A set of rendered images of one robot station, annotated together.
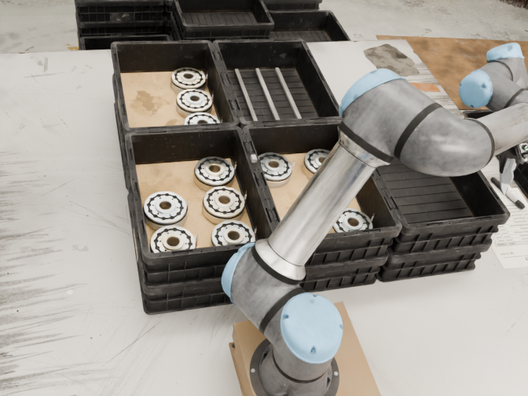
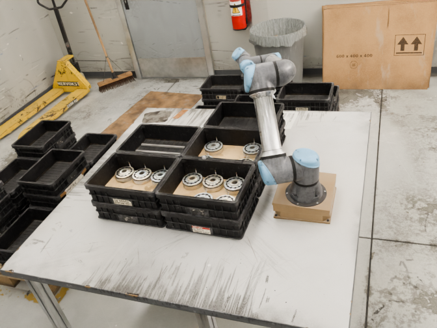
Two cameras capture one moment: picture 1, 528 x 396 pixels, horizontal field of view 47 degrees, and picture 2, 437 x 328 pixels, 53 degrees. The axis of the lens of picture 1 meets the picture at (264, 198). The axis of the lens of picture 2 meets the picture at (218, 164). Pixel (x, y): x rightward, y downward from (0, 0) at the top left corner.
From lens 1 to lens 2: 122 cm
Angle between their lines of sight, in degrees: 33
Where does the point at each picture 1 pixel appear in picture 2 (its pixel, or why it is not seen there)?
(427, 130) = (281, 67)
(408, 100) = (266, 65)
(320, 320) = (306, 152)
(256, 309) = (288, 171)
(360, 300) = not seen: hidden behind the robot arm
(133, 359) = (261, 250)
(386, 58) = (154, 117)
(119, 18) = not seen: outside the picture
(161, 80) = (113, 184)
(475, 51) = (139, 110)
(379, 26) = not seen: hidden behind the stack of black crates
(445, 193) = (253, 122)
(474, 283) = (291, 138)
